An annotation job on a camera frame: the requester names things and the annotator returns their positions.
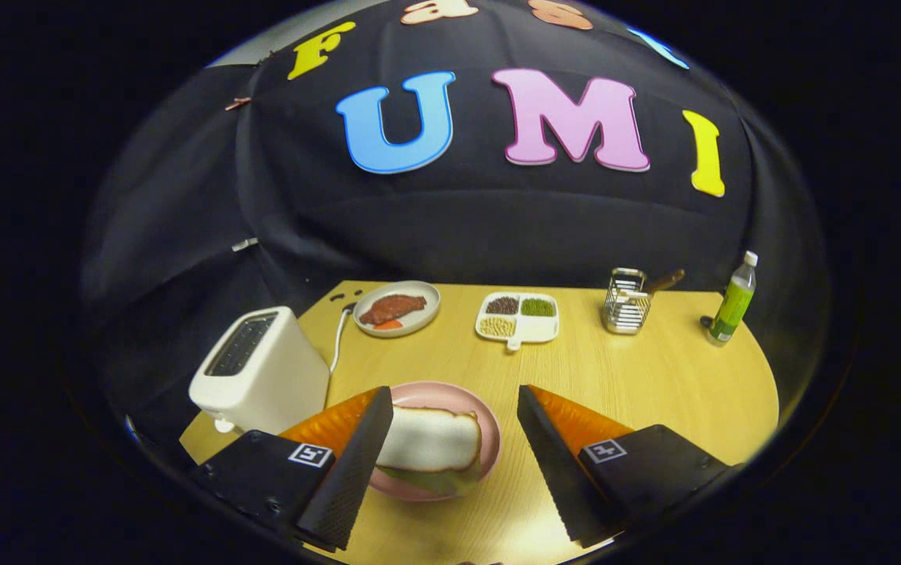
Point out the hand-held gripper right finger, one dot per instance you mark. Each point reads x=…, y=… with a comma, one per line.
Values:
x=556, y=471

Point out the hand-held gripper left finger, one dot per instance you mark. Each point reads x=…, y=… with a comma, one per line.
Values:
x=352, y=471

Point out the bread slice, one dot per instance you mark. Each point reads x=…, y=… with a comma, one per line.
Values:
x=427, y=439

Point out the green lettuce leaf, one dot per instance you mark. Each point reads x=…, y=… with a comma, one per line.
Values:
x=435, y=480

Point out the white toaster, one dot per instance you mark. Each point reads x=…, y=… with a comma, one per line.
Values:
x=270, y=384

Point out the pink plate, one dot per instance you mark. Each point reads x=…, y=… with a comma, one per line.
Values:
x=450, y=392

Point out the white divided dish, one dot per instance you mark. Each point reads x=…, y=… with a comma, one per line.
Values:
x=541, y=328

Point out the red tomato slice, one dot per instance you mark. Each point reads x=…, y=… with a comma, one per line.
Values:
x=389, y=324

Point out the yellow soybeans pile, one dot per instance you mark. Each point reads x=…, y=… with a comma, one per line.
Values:
x=497, y=326

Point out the green beans pile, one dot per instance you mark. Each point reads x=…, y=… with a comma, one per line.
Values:
x=537, y=307

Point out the brown meat steak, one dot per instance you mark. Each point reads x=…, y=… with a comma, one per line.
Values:
x=392, y=308

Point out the dark red beans pile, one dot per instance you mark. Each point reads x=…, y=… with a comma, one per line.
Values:
x=502, y=304

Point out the grey round plate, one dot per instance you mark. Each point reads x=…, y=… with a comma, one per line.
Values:
x=428, y=294

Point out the green drink bottle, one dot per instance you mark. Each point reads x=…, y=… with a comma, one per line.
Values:
x=733, y=306

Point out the black backdrop cloth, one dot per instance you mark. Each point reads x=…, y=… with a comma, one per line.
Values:
x=497, y=227

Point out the white clip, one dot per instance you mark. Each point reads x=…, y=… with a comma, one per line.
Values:
x=244, y=244

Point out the pink clothespin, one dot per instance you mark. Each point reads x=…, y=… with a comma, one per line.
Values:
x=237, y=103

